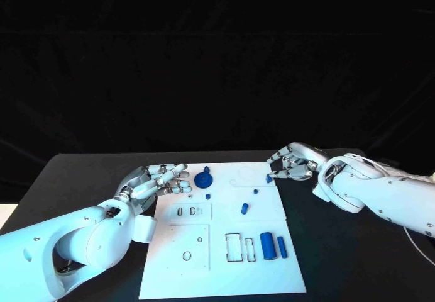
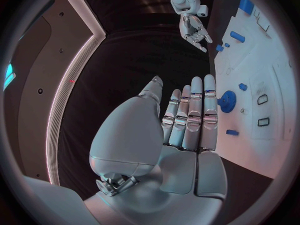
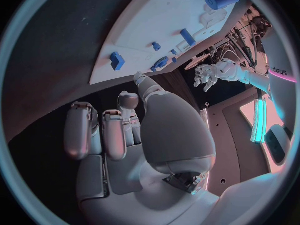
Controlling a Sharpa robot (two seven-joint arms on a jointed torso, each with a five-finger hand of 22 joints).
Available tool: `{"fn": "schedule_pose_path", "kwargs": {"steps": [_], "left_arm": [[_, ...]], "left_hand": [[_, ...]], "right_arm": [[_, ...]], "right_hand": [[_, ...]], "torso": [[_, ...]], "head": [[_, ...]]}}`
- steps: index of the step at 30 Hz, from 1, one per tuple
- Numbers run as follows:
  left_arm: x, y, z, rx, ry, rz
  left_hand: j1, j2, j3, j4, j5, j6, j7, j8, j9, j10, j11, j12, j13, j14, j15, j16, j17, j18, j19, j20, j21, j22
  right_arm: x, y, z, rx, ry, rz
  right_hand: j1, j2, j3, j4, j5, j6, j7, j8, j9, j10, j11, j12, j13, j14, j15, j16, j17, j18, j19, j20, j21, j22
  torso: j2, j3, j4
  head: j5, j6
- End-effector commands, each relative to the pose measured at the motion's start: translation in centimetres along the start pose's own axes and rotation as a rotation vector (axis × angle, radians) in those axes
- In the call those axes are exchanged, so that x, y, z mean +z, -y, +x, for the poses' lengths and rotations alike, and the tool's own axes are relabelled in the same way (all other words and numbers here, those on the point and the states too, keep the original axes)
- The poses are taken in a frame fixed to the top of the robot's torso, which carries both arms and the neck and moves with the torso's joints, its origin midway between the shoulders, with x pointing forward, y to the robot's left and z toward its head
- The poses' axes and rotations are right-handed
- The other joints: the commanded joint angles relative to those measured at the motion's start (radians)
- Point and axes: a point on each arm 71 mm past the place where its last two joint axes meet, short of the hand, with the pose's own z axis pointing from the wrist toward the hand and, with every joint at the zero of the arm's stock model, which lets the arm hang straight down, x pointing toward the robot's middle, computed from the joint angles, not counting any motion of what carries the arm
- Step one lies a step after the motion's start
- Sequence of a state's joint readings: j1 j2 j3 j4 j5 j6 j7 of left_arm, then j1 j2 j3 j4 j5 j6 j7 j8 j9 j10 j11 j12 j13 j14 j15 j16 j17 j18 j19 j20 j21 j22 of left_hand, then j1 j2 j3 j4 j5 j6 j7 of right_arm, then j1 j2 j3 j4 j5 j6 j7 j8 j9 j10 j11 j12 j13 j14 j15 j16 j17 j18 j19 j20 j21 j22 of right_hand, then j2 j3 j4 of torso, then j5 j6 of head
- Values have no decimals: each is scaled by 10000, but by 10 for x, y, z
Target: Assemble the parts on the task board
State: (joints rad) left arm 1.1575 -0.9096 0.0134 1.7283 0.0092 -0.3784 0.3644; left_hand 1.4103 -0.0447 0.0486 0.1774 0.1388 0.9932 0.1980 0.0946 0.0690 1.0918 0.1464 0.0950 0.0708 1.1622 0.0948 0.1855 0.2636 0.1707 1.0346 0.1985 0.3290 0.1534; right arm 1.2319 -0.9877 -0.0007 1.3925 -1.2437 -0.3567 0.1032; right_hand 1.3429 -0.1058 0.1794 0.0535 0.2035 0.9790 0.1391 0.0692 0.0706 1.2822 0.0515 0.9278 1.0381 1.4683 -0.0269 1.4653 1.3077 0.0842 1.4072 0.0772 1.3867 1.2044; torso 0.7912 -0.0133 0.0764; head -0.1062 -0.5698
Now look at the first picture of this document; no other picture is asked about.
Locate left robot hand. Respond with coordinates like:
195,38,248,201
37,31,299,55
114,163,194,216

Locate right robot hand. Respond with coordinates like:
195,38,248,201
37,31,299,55
266,142,330,181

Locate thin blue cylinder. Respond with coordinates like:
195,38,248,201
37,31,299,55
277,236,289,259

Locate white task board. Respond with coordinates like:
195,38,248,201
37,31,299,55
139,161,307,301

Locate thick blue cylinder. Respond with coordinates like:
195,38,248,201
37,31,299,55
260,232,279,261

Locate white cable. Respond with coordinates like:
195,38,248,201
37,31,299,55
404,226,435,266

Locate blue gear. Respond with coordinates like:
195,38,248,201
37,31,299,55
194,165,215,189

